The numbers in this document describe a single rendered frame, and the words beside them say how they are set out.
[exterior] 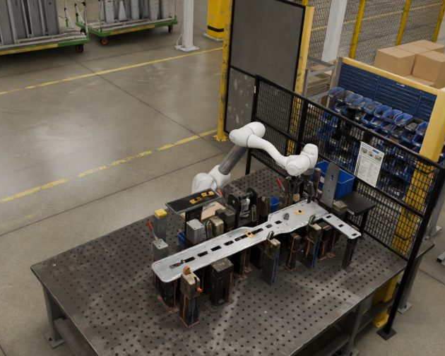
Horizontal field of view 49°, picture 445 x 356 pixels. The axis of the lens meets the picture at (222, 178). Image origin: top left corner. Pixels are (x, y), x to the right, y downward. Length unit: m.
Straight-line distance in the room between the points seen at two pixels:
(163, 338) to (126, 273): 0.61
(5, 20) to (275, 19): 5.34
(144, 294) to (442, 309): 2.63
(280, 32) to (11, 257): 3.48
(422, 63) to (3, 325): 6.15
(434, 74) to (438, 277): 3.42
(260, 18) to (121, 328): 3.75
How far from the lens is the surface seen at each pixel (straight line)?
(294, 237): 3.38
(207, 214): 3.95
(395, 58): 7.39
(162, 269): 3.03
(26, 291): 4.49
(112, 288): 3.37
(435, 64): 7.55
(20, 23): 9.80
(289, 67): 5.46
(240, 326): 3.14
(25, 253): 4.87
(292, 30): 5.37
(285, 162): 3.24
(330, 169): 3.63
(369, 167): 3.77
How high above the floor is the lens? 3.05
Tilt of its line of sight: 32 degrees down
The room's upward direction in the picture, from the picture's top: 4 degrees clockwise
